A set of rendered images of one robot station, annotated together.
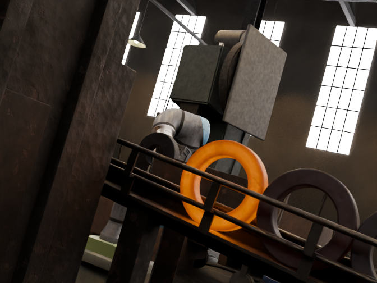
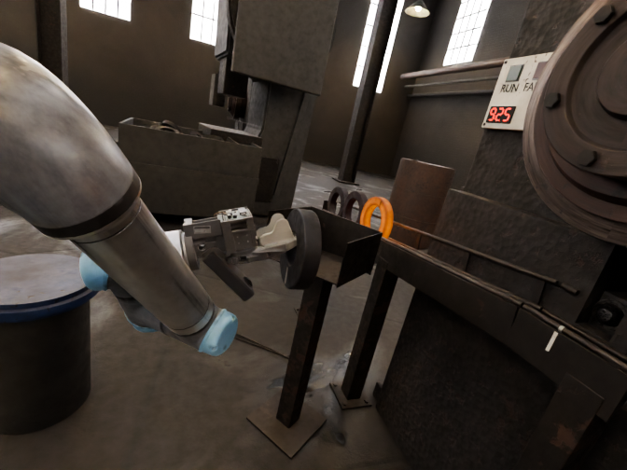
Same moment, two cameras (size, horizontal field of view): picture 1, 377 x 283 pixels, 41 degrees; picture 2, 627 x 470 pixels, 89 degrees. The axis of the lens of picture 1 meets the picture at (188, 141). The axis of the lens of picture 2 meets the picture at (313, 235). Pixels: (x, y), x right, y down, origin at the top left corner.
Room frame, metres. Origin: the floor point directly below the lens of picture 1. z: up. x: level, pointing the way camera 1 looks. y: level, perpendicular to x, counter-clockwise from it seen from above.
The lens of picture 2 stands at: (2.12, 0.45, 0.95)
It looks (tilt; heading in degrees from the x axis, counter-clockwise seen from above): 17 degrees down; 217
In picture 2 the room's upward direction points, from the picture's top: 12 degrees clockwise
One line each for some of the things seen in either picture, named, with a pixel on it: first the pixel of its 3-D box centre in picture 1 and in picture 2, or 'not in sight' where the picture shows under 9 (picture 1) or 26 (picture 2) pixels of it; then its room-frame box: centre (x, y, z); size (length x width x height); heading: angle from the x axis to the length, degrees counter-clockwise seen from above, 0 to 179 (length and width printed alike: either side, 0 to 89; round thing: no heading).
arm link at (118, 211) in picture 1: (128, 205); not in sight; (2.20, 0.18, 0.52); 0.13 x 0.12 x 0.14; 110
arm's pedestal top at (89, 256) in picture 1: (111, 258); not in sight; (2.20, 0.18, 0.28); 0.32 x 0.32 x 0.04; 61
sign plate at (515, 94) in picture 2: not in sight; (537, 93); (1.12, 0.29, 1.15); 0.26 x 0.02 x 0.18; 59
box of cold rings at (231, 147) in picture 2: not in sight; (190, 172); (0.57, -2.19, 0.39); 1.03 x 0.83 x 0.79; 153
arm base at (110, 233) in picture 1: (119, 231); not in sight; (2.20, 0.18, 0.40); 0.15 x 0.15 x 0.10
